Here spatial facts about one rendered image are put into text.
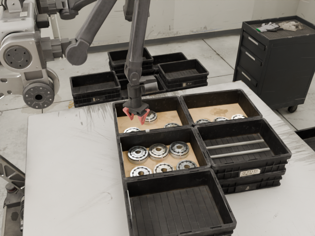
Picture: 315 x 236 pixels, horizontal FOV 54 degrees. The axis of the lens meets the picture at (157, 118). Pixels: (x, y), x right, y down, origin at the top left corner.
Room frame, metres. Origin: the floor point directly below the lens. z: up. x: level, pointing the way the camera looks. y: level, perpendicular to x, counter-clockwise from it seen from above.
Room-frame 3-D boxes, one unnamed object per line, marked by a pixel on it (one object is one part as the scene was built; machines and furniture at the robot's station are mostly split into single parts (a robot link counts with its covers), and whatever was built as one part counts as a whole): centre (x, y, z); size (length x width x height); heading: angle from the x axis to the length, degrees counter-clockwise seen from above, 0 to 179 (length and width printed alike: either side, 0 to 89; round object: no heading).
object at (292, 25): (2.82, -1.25, 0.88); 0.29 x 0.22 x 0.03; 107
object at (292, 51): (2.74, -1.15, 0.45); 0.60 x 0.45 x 0.90; 107
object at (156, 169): (1.01, -0.03, 0.86); 0.10 x 0.10 x 0.01
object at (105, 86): (2.27, 0.54, 0.37); 0.40 x 0.30 x 0.45; 107
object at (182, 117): (1.37, 0.04, 0.87); 0.40 x 0.30 x 0.11; 101
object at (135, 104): (1.13, 0.10, 1.17); 0.10 x 0.07 x 0.07; 55
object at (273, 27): (2.78, -1.02, 0.88); 0.25 x 0.19 x 0.03; 107
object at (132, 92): (1.13, 0.09, 1.23); 0.07 x 0.06 x 0.07; 107
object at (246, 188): (1.15, -0.41, 0.76); 0.40 x 0.30 x 0.12; 101
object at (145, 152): (1.13, 0.10, 0.86); 0.10 x 0.10 x 0.01
